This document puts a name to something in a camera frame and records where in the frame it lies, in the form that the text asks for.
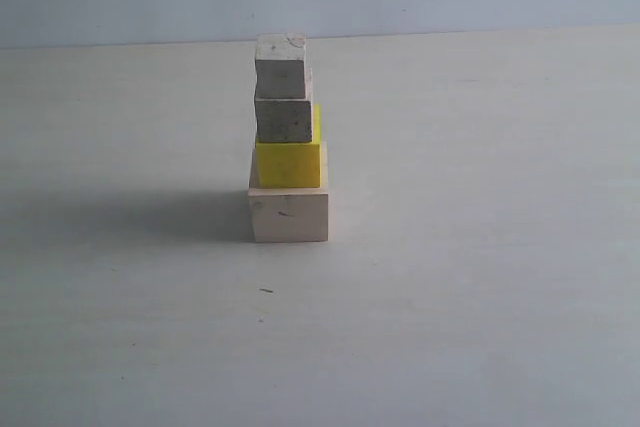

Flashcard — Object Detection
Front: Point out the yellow cube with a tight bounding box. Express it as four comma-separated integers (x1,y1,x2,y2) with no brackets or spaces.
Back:
254,104,325,189

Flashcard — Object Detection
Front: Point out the large wooden cube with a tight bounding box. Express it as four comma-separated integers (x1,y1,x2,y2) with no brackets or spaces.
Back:
248,142,329,243

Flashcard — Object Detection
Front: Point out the small wooden cube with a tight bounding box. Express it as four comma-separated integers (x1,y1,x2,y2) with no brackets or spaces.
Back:
254,67,314,143
254,33,307,99

